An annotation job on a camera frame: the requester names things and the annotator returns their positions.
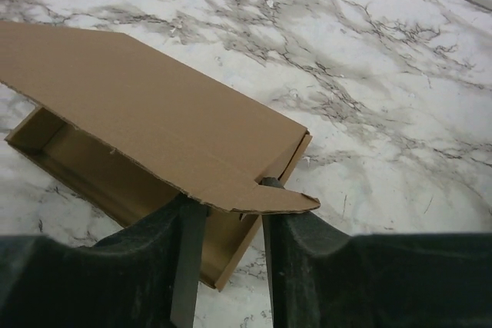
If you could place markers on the brown cardboard box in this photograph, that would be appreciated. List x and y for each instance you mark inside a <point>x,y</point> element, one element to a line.
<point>129,128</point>

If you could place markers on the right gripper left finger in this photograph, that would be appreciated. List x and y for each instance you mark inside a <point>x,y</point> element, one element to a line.
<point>145,275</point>

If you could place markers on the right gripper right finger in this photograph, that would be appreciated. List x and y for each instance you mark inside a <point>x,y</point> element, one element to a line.
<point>319,276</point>

